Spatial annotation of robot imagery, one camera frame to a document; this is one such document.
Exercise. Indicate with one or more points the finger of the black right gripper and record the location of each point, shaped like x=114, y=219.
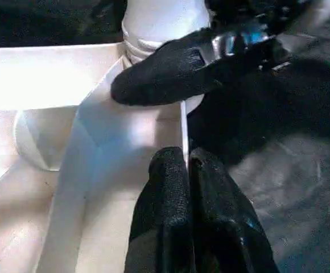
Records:
x=111, y=11
x=170, y=71

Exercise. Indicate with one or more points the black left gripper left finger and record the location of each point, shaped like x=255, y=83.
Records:
x=162, y=222

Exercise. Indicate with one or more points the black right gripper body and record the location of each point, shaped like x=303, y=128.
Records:
x=250, y=34

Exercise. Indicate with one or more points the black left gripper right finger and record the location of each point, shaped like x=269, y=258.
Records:
x=227, y=227

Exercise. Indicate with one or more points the white plastic table leg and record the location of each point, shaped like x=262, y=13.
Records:
x=165, y=25

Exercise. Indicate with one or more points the white plastic table top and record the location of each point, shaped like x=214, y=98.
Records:
x=85, y=159

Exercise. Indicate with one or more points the black plastic mat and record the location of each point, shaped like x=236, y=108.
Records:
x=290, y=170

